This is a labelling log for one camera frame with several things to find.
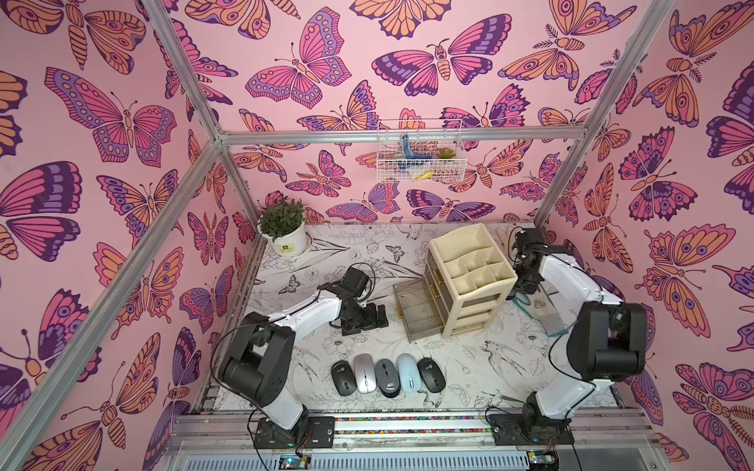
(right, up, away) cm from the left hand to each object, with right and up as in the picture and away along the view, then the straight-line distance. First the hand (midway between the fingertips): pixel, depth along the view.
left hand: (380, 324), depth 89 cm
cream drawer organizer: (+23, +17, -14) cm, 32 cm away
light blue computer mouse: (+8, -11, -9) cm, 17 cm away
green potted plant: (-33, +34, +9) cm, 48 cm away
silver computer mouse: (-4, -12, -7) cm, 15 cm away
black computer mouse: (-10, -13, -8) cm, 18 cm away
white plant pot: (-31, +24, +14) cm, 42 cm away
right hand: (+40, +12, +3) cm, 42 cm away
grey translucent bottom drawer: (+15, +5, +8) cm, 18 cm away
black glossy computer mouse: (+14, -12, -7) cm, 20 cm away
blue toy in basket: (+9, +54, +6) cm, 55 cm away
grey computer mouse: (+2, -12, -9) cm, 16 cm away
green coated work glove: (+52, +3, +6) cm, 53 cm away
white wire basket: (+13, +55, +6) cm, 56 cm away
